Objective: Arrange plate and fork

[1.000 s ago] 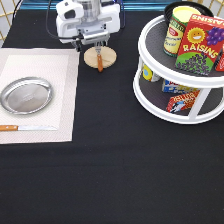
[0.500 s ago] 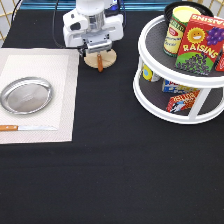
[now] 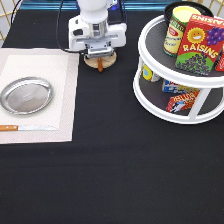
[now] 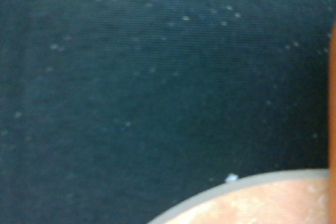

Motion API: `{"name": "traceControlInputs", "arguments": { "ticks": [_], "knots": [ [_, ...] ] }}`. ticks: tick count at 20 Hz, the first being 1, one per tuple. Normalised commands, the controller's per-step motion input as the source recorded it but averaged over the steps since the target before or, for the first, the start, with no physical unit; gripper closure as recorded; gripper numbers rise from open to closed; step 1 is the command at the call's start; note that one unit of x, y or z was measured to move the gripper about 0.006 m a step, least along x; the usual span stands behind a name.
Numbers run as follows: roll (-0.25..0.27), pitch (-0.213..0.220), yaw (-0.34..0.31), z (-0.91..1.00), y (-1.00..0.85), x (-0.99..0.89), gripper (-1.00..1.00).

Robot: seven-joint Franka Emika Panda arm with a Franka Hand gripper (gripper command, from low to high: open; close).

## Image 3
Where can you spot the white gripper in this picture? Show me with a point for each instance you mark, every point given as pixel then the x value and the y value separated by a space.
pixel 80 31

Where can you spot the wooden handled fork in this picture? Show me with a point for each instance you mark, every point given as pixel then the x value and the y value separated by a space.
pixel 100 64

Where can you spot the silver metal plate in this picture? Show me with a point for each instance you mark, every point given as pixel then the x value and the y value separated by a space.
pixel 26 95

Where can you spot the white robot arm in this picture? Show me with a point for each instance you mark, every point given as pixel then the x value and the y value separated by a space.
pixel 94 11

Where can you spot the beige woven placemat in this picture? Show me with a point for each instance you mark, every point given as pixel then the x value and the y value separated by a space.
pixel 61 71

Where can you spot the round wooden coaster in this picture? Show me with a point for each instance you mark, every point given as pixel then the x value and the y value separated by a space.
pixel 107 61

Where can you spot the small yellow blue can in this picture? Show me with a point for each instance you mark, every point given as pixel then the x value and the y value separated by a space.
pixel 149 75

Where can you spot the yellow lidded can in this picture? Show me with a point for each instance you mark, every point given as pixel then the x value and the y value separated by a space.
pixel 177 25

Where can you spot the blue white food box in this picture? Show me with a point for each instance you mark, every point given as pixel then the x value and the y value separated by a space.
pixel 172 87

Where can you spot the red butter box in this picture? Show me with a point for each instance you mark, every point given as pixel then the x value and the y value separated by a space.
pixel 182 102

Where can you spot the red raisins box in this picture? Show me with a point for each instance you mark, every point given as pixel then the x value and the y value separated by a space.
pixel 201 44

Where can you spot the red box at edge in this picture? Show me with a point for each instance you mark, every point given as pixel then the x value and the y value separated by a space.
pixel 219 64

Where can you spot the white two-tier turntable rack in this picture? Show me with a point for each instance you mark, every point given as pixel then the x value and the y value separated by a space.
pixel 210 102

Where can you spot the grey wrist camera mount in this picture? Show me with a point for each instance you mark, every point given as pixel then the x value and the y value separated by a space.
pixel 98 48

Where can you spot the wooden handled knife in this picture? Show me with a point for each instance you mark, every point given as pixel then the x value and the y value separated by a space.
pixel 25 128

